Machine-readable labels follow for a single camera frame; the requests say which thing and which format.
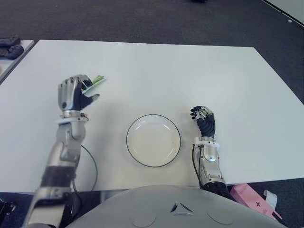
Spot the green white toothpaste tube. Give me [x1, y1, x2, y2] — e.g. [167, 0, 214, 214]
[82, 75, 107, 95]

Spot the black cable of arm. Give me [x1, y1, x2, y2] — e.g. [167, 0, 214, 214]
[192, 144, 202, 190]
[71, 143, 98, 209]

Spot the white side table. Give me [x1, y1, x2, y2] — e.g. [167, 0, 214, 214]
[0, 39, 36, 84]

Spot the white plate with black rim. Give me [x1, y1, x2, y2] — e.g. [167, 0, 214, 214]
[126, 114, 181, 169]

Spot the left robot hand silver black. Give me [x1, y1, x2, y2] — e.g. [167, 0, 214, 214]
[57, 74, 101, 112]

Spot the white paper tag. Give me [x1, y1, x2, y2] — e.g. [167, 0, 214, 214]
[263, 190, 278, 211]

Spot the pink cardboard box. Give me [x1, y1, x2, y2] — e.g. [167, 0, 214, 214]
[229, 183, 283, 220]

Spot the black game controller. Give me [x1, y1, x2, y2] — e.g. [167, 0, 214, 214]
[0, 45, 24, 59]
[0, 35, 21, 47]

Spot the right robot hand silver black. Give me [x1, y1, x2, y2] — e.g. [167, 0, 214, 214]
[190, 105, 216, 138]

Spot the grey robot torso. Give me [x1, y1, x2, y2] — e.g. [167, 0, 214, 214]
[60, 184, 288, 228]

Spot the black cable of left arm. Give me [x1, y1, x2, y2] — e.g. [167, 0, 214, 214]
[71, 143, 98, 209]

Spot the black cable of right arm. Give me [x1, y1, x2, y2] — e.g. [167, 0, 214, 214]
[192, 144, 202, 190]

